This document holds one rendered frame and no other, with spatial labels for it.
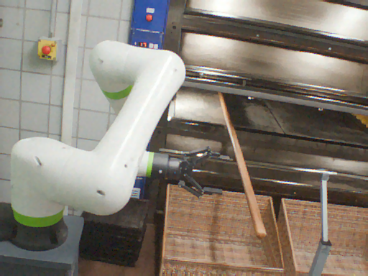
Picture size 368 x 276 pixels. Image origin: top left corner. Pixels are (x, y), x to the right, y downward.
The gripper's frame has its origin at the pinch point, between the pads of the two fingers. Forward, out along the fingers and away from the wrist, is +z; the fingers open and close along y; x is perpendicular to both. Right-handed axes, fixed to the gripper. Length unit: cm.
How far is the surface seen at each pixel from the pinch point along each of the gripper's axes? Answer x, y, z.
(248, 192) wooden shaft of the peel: 15.4, -1.6, 7.2
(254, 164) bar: -20.2, 1.9, 15.3
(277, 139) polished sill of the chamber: -58, 1, 33
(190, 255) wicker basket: -32, 59, -2
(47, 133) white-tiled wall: -57, 16, -83
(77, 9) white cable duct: -55, -47, -71
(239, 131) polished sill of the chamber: -58, 1, 13
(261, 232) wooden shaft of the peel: 39.4, -1.2, 7.9
